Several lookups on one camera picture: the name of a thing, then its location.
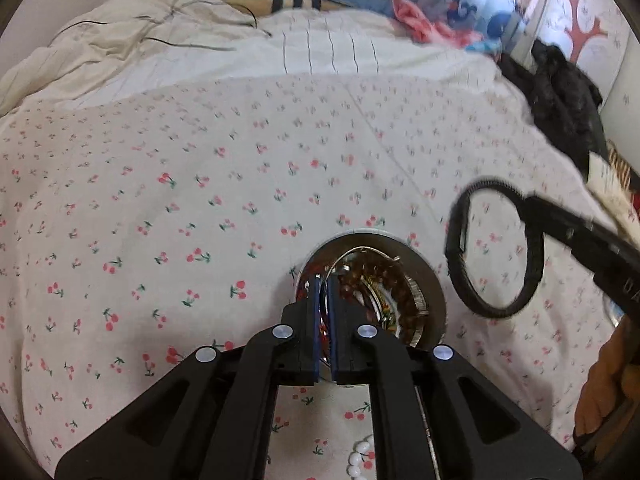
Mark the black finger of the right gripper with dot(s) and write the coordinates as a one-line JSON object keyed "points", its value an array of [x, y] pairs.
{"points": [[594, 246]]}

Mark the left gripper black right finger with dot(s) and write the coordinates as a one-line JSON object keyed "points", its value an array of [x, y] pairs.
{"points": [[434, 415]]}

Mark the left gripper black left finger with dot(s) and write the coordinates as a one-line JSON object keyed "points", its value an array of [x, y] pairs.
{"points": [[210, 417]]}

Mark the right hand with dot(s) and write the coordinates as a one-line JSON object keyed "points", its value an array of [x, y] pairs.
{"points": [[611, 378]]}

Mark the round silver metal tin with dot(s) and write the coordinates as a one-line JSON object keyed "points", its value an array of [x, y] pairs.
{"points": [[390, 280]]}

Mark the black jacket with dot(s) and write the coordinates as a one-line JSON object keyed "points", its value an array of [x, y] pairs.
{"points": [[564, 103]]}

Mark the cherry print bed sheet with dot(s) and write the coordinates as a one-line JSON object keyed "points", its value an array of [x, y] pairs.
{"points": [[135, 231]]}

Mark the white wardrobe tree decal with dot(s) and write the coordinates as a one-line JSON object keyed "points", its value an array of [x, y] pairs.
{"points": [[595, 36]]}

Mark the pink cloth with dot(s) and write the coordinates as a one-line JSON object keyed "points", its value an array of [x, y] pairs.
{"points": [[424, 31]]}

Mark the white striped duvet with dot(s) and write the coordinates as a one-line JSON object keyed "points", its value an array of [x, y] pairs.
{"points": [[125, 47]]}

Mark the striped tan pillow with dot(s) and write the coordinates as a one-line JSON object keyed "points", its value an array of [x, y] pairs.
{"points": [[261, 8]]}

